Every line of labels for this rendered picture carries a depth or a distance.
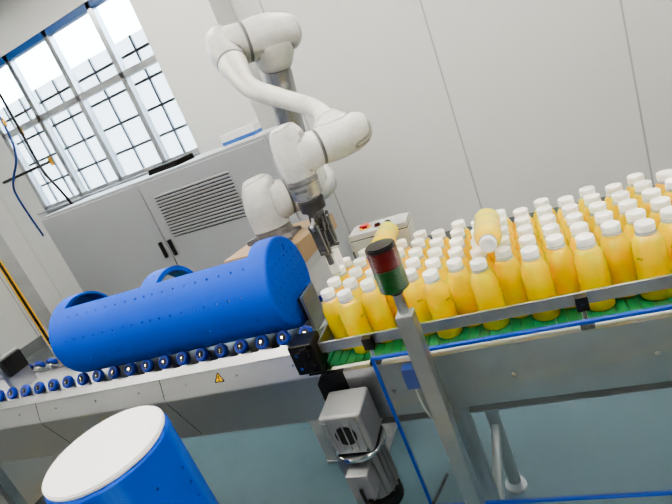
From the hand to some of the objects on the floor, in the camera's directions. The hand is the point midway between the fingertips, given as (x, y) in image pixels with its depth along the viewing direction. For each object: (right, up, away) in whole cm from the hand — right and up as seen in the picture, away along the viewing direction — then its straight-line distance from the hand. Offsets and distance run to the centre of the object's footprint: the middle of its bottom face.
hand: (335, 260), depth 148 cm
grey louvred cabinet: (-75, -68, +254) cm, 274 cm away
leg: (-153, -148, +115) cm, 242 cm away
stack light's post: (+54, -107, -10) cm, 120 cm away
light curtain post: (-98, -124, +118) cm, 198 cm away
